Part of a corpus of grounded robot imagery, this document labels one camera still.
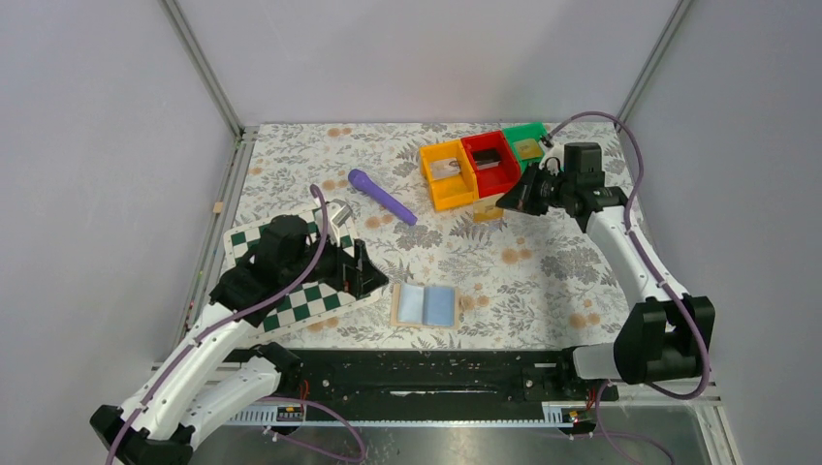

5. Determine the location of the silver card in yellow bin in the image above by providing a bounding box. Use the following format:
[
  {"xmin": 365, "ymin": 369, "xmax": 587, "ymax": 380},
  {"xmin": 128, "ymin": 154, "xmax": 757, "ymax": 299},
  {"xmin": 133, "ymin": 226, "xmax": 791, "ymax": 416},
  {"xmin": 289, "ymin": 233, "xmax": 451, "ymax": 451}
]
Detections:
[{"xmin": 428, "ymin": 157, "xmax": 461, "ymax": 181}]

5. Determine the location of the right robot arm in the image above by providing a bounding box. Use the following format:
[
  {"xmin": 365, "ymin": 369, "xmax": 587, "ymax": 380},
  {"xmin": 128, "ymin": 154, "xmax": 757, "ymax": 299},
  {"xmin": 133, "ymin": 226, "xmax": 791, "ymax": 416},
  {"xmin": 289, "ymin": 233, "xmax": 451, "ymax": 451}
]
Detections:
[{"xmin": 496, "ymin": 142, "xmax": 715, "ymax": 386}]

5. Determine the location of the red plastic bin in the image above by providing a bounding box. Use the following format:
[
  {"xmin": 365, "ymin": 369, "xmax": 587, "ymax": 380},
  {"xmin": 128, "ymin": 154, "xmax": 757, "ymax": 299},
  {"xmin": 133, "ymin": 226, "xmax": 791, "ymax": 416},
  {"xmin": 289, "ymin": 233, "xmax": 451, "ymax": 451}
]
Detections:
[{"xmin": 460, "ymin": 131, "xmax": 522, "ymax": 199}]

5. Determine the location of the green white chessboard mat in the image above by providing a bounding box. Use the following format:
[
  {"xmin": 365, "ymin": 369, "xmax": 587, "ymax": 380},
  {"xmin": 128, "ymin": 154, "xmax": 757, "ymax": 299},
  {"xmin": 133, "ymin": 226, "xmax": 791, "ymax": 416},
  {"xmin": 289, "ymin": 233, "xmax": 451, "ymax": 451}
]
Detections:
[{"xmin": 223, "ymin": 218, "xmax": 385, "ymax": 340}]

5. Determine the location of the black card in red bin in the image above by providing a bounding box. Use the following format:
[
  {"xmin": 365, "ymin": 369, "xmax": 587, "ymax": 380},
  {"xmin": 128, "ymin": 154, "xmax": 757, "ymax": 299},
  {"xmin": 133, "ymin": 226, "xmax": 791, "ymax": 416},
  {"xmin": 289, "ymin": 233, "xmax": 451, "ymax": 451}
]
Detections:
[{"xmin": 472, "ymin": 148, "xmax": 502, "ymax": 171}]

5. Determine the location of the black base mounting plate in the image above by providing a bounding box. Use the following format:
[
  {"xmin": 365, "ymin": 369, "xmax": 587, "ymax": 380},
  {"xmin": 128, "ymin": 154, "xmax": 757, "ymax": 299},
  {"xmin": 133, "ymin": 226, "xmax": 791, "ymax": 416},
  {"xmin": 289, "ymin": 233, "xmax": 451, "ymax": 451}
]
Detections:
[{"xmin": 276, "ymin": 349, "xmax": 601, "ymax": 409}]

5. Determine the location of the green plastic bin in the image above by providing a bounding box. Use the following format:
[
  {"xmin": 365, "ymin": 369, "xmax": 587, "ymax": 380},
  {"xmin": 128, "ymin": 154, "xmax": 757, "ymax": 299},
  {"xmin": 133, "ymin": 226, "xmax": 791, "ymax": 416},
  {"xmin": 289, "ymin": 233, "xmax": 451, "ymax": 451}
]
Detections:
[{"xmin": 502, "ymin": 122, "xmax": 549, "ymax": 172}]

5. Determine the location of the yellow plastic bin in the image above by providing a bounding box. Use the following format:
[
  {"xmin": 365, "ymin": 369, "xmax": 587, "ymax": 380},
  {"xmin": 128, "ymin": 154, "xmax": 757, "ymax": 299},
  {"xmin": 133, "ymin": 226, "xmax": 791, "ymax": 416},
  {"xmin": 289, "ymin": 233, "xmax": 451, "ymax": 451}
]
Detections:
[{"xmin": 420, "ymin": 139, "xmax": 479, "ymax": 211}]

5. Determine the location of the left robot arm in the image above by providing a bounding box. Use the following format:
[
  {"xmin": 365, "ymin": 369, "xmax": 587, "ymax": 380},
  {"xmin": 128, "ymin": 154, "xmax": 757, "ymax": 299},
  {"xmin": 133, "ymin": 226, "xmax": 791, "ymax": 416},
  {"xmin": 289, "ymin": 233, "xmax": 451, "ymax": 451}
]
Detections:
[{"xmin": 90, "ymin": 215, "xmax": 389, "ymax": 464}]

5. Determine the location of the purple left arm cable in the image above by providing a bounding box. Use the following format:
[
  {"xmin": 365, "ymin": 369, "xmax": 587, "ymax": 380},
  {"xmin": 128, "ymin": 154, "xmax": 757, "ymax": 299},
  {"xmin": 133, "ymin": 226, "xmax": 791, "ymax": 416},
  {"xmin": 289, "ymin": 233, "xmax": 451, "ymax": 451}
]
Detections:
[{"xmin": 105, "ymin": 184, "xmax": 367, "ymax": 465}]

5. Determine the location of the gold striped credit card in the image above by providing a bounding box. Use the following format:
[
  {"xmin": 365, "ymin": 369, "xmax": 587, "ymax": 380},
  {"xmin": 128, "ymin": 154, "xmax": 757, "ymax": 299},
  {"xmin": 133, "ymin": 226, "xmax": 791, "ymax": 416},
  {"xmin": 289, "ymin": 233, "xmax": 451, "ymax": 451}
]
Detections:
[{"xmin": 514, "ymin": 139, "xmax": 544, "ymax": 163}]

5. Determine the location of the floral patterned table mat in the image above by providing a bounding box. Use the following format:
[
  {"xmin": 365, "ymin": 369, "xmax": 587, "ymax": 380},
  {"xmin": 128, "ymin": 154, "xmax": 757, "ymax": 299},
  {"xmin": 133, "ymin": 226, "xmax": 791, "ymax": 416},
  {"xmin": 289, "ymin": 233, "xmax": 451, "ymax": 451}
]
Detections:
[{"xmin": 231, "ymin": 123, "xmax": 629, "ymax": 350}]

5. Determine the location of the purple toy microphone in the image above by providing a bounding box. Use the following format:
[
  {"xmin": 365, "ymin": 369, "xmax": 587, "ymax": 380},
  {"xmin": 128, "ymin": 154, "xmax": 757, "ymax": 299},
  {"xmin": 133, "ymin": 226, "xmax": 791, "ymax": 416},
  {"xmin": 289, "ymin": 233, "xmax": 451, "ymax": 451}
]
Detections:
[{"xmin": 348, "ymin": 169, "xmax": 418, "ymax": 226}]

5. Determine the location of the white slotted cable duct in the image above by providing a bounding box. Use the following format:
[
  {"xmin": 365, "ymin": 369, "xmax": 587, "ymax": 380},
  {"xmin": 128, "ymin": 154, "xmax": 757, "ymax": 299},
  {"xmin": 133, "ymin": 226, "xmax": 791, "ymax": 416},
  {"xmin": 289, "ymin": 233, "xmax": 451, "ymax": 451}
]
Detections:
[{"xmin": 225, "ymin": 402, "xmax": 580, "ymax": 428}]

